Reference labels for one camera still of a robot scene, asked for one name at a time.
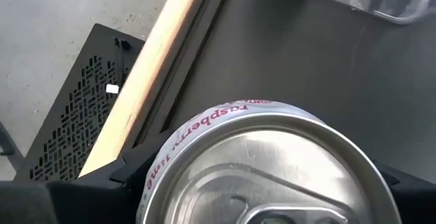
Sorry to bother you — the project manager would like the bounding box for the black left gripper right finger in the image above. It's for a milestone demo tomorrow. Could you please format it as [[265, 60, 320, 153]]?
[[374, 162, 436, 224]]

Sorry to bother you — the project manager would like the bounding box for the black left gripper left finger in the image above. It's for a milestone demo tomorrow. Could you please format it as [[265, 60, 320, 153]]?
[[0, 130, 171, 224]]

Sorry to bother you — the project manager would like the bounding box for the black perforated metal plate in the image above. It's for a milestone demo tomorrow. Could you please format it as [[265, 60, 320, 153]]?
[[15, 22, 146, 181]]

